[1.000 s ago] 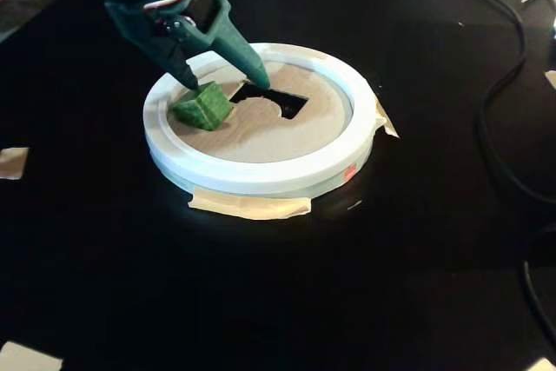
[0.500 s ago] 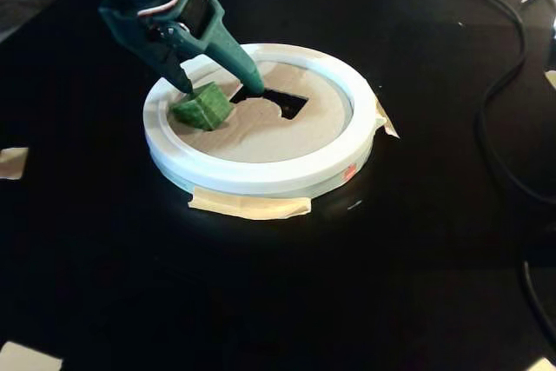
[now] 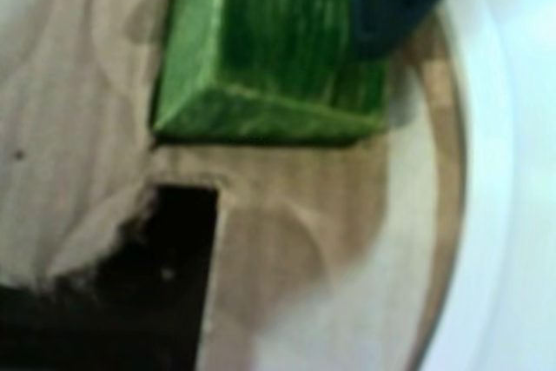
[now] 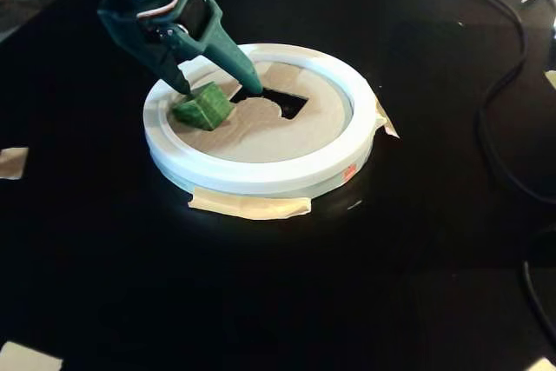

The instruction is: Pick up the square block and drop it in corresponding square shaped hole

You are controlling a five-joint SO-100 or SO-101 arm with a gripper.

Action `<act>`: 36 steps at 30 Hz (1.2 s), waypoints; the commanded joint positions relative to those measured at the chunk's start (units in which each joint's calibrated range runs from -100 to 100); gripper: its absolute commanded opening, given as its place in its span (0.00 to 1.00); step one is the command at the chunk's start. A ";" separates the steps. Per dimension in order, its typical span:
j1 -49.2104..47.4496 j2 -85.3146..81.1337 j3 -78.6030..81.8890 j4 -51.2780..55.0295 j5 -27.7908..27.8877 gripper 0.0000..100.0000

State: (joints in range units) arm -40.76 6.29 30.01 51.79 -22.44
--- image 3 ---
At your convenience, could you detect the white round sorter ring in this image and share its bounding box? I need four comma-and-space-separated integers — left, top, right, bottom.
407, 0, 556, 371

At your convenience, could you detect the green wooden square block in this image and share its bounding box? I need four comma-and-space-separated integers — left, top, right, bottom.
149, 0, 392, 149

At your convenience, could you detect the wooden sorter lid with holes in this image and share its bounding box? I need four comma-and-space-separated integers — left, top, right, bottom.
0, 0, 469, 371

